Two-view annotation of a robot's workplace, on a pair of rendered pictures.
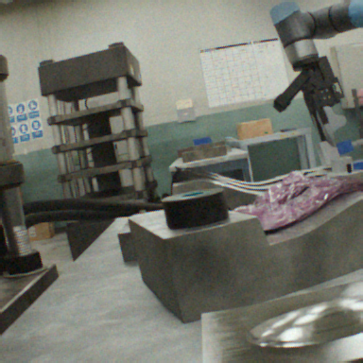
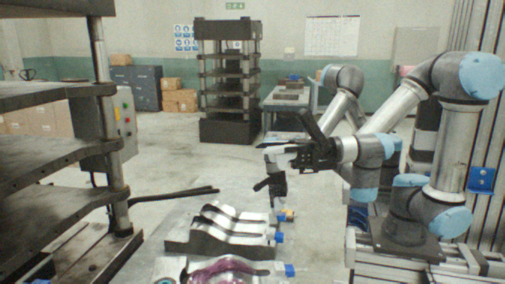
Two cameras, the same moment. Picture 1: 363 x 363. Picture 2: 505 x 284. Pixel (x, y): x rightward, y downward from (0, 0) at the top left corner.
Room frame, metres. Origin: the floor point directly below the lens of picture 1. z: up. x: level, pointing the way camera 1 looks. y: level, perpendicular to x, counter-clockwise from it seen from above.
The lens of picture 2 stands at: (-0.10, -0.42, 1.71)
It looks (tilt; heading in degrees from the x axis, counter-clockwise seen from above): 18 degrees down; 13
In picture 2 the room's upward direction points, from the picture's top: straight up
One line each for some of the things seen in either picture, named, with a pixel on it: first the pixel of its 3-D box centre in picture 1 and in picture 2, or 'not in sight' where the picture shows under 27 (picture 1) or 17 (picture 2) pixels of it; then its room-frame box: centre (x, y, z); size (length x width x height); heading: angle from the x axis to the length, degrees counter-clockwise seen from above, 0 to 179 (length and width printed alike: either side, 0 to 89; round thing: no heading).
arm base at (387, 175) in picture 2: not in sight; (385, 170); (1.51, -0.75, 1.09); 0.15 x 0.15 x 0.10
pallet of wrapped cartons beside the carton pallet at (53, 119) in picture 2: not in sight; (58, 127); (3.78, 3.43, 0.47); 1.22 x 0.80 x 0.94; 96
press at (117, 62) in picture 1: (107, 153); (234, 79); (5.68, 1.25, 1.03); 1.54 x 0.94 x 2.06; 2
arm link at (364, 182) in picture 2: not in sight; (361, 178); (0.80, -0.54, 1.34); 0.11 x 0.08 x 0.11; 24
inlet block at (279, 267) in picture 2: not in sight; (291, 270); (0.95, -0.34, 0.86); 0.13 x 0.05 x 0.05; 109
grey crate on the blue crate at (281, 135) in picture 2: not in sight; (285, 140); (4.46, 0.11, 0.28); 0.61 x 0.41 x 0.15; 92
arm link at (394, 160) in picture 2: not in sight; (387, 148); (1.51, -0.74, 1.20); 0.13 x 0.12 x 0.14; 38
